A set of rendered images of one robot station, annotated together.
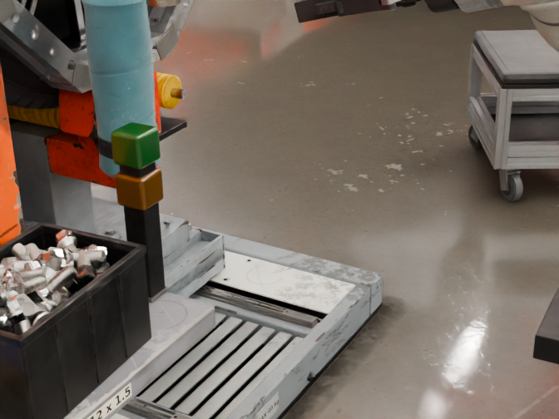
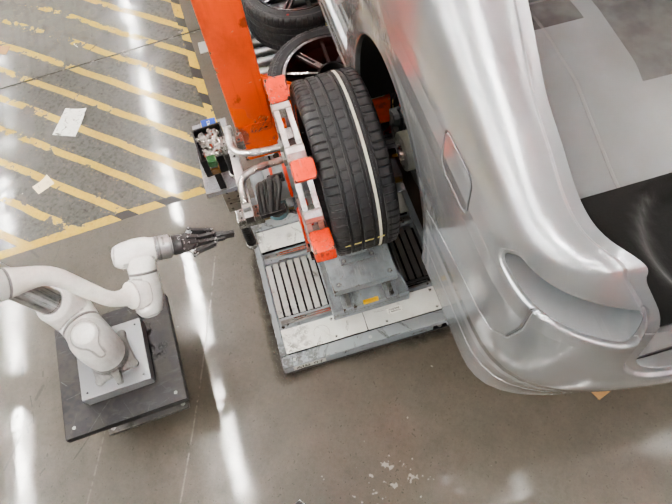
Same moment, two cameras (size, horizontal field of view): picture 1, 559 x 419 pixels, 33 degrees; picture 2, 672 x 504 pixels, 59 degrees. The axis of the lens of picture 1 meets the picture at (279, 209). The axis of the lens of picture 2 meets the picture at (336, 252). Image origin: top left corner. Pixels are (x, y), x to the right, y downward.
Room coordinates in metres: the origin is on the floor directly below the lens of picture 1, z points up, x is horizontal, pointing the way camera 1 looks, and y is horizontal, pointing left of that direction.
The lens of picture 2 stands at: (2.59, -0.50, 2.63)
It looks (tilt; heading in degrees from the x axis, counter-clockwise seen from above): 60 degrees down; 143
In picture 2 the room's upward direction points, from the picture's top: 10 degrees counter-clockwise
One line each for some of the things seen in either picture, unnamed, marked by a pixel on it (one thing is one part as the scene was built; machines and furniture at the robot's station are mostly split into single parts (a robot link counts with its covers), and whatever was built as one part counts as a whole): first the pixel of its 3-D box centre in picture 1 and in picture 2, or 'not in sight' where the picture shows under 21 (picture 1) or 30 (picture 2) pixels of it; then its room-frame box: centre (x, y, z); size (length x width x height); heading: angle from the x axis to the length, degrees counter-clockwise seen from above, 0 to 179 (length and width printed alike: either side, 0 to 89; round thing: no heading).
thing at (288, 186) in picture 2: not in sight; (280, 180); (1.42, 0.20, 0.85); 0.21 x 0.14 x 0.14; 60
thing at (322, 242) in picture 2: not in sight; (322, 245); (1.73, 0.10, 0.85); 0.09 x 0.08 x 0.07; 150
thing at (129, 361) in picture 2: not in sight; (110, 359); (1.24, -0.69, 0.39); 0.22 x 0.18 x 0.06; 164
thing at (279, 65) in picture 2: not in sight; (334, 86); (0.90, 0.96, 0.39); 0.66 x 0.66 x 0.24
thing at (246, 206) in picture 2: not in sight; (263, 175); (1.48, 0.10, 1.03); 0.19 x 0.18 x 0.11; 60
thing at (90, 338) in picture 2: not in sight; (93, 341); (1.21, -0.68, 0.53); 0.18 x 0.16 x 0.22; 176
